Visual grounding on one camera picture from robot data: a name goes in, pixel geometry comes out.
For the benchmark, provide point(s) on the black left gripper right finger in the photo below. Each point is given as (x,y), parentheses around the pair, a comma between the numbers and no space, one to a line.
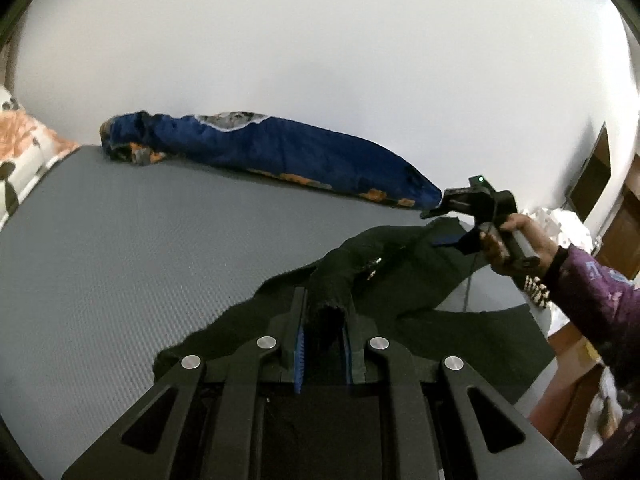
(405,417)

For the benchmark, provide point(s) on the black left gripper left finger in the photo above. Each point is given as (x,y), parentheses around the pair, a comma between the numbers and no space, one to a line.
(205,418)

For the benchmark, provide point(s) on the black pants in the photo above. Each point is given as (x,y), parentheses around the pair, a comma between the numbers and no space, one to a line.
(398,276)

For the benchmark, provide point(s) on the purple sleeved right forearm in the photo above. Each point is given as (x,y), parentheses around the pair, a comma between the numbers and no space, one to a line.
(604,306)

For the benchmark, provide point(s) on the person's right hand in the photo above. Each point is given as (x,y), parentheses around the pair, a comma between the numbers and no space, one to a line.
(495,251)

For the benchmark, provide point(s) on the white crumpled cloth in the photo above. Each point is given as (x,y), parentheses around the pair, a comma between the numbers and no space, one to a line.
(565,228)

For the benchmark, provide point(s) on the black white striped cloth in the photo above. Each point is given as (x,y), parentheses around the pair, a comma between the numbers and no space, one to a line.
(536,291)

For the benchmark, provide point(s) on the brown wooden wardrobe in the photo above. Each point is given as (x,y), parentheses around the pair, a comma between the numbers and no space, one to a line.
(620,244)

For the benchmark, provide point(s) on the grey mesh mattress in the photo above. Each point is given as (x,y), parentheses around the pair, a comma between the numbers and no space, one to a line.
(106,264)

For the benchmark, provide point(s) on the blue fleece blanket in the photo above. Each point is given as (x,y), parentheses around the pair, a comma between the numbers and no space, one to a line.
(274,147)

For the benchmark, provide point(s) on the floral pillow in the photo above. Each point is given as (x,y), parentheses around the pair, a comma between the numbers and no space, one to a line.
(29,149)

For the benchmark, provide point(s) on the dark wall-mounted television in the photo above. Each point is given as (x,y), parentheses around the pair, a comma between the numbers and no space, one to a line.
(592,178)

